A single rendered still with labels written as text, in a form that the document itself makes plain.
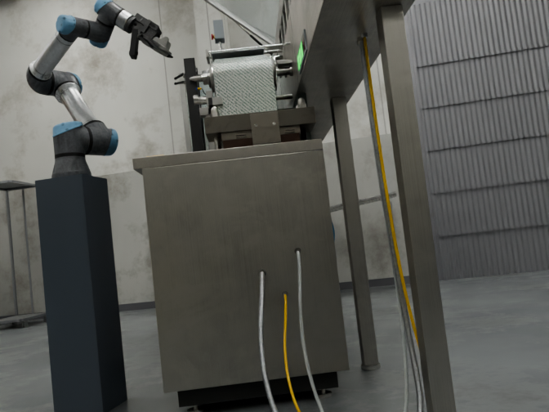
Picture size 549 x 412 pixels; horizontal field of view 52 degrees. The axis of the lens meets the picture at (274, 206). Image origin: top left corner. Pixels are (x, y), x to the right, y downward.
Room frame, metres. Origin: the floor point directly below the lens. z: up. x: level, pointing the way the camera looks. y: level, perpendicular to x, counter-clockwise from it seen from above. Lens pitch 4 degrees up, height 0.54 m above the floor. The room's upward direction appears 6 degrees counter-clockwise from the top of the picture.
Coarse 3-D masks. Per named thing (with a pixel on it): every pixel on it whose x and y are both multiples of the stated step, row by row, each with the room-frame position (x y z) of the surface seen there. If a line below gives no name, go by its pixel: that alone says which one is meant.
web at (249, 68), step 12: (216, 60) 2.45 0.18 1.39; (228, 60) 2.23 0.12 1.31; (240, 60) 2.22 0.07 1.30; (252, 60) 2.21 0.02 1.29; (264, 60) 2.21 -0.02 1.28; (216, 72) 2.19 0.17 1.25; (228, 72) 2.19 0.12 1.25; (240, 72) 2.19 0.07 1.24; (252, 72) 2.20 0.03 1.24; (264, 72) 2.20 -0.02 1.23
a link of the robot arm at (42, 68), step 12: (60, 24) 2.12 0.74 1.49; (72, 24) 2.13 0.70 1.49; (84, 24) 2.17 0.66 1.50; (60, 36) 2.18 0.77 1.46; (72, 36) 2.17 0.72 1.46; (84, 36) 2.19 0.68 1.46; (48, 48) 2.24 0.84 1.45; (60, 48) 2.22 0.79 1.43; (36, 60) 2.32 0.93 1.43; (48, 60) 2.28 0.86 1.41; (36, 72) 2.34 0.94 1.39; (48, 72) 2.35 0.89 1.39; (36, 84) 2.38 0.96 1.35; (48, 84) 2.42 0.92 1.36
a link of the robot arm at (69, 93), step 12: (60, 72) 2.48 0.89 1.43; (60, 84) 2.44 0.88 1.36; (72, 84) 2.46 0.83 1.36; (60, 96) 2.45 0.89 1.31; (72, 96) 2.42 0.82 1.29; (72, 108) 2.39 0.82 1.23; (84, 108) 2.39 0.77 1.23; (84, 120) 2.34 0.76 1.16; (96, 120) 2.33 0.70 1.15; (96, 132) 2.27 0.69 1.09; (108, 132) 2.31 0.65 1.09; (96, 144) 2.27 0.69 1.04; (108, 144) 2.30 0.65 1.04
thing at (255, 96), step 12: (216, 84) 2.19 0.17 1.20; (228, 84) 2.19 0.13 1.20; (240, 84) 2.19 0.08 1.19; (252, 84) 2.20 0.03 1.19; (264, 84) 2.20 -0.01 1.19; (216, 96) 2.19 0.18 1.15; (228, 96) 2.19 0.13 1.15; (240, 96) 2.19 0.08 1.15; (252, 96) 2.20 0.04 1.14; (264, 96) 2.20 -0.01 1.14; (228, 108) 2.19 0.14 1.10; (240, 108) 2.19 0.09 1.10; (252, 108) 2.20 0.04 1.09; (264, 108) 2.20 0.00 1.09; (276, 108) 2.20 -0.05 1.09
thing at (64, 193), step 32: (64, 192) 2.13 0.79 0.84; (96, 192) 2.22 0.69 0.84; (64, 224) 2.13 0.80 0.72; (96, 224) 2.20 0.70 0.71; (64, 256) 2.14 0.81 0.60; (96, 256) 2.17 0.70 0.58; (64, 288) 2.14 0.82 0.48; (96, 288) 2.15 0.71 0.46; (64, 320) 2.14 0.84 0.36; (96, 320) 2.13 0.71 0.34; (64, 352) 2.14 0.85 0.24; (96, 352) 2.12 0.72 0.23; (64, 384) 2.15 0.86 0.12; (96, 384) 2.12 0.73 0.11
